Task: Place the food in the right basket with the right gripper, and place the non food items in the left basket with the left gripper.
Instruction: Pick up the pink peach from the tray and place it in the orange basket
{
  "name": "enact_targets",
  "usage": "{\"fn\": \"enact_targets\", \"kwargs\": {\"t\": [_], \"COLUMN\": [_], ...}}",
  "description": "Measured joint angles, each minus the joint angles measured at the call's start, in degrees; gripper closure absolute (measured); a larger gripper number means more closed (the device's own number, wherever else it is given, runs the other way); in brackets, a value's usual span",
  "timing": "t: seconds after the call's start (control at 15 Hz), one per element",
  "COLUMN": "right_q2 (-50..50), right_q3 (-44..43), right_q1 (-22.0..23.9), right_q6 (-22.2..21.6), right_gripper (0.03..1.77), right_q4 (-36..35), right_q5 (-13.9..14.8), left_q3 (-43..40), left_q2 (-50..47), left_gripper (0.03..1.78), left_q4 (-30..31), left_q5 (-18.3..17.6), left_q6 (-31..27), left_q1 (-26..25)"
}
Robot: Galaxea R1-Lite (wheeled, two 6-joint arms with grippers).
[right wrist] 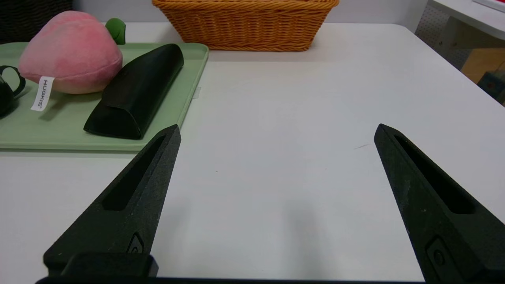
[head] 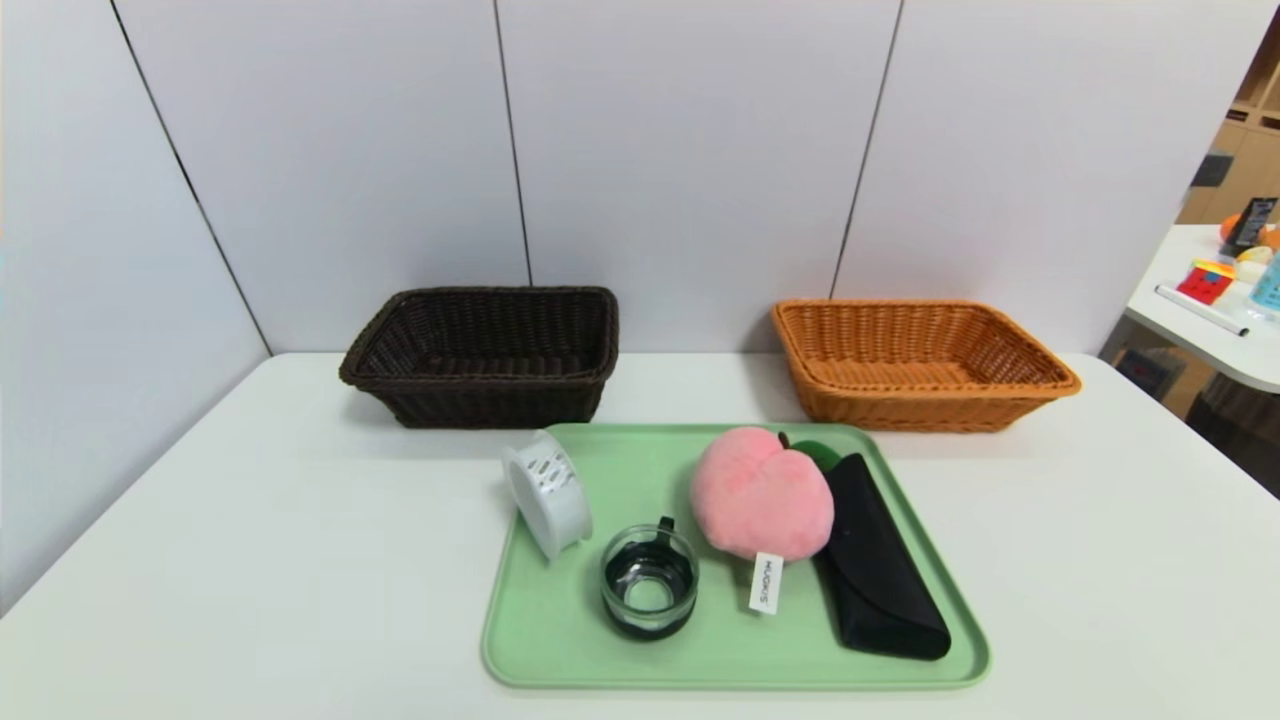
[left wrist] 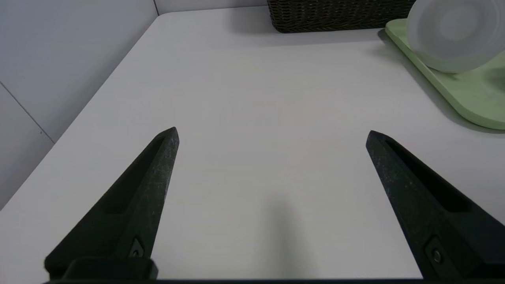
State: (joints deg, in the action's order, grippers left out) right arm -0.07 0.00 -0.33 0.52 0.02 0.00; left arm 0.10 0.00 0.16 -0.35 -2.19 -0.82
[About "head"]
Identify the black leather glasses case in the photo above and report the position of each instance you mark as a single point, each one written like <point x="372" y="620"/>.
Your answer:
<point x="880" y="570"/>

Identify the colourful puzzle cube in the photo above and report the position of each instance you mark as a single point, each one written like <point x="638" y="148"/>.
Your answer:
<point x="1205" y="283"/>

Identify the pink plush peach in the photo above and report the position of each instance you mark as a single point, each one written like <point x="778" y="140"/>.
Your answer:
<point x="760" y="495"/>

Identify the white plastic tape roll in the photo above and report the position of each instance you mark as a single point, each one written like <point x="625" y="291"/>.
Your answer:
<point x="548" y="495"/>

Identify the white marker pen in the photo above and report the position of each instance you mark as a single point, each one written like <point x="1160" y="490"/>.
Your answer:
<point x="1200" y="311"/>

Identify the orange wicker basket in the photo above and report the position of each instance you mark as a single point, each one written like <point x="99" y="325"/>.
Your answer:
<point x="915" y="405"/>

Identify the orange fruit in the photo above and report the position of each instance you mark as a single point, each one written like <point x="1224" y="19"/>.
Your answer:
<point x="1229" y="227"/>

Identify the dark brown wicker basket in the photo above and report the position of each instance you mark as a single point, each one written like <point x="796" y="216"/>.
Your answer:
<point x="480" y="395"/>

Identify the wooden shelf unit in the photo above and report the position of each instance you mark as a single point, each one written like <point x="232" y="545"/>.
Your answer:
<point x="1245" y="160"/>

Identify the light green plastic tray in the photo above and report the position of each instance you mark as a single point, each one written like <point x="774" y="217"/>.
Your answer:
<point x="720" y="650"/>

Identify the pale yellow small item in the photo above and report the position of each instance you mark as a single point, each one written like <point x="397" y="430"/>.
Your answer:
<point x="1252" y="262"/>

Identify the white side table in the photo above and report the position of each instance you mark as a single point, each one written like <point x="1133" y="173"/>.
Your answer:
<point x="1180" y="325"/>

